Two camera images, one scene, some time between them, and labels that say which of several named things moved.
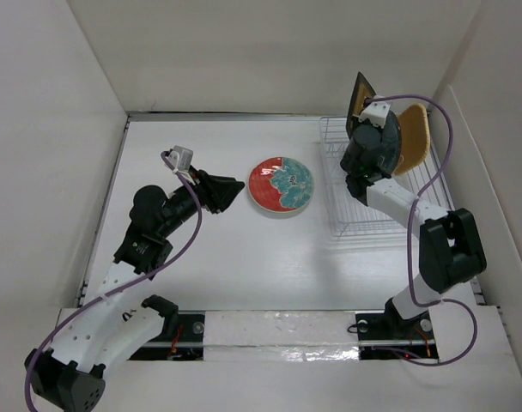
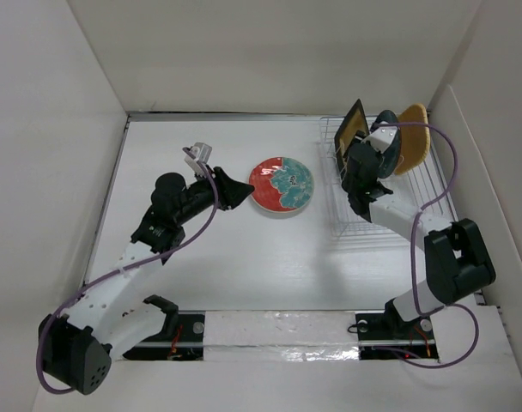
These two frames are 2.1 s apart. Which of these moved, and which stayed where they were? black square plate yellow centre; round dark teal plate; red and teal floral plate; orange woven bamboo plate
Moved: black square plate yellow centre
Stayed: red and teal floral plate; orange woven bamboo plate; round dark teal plate
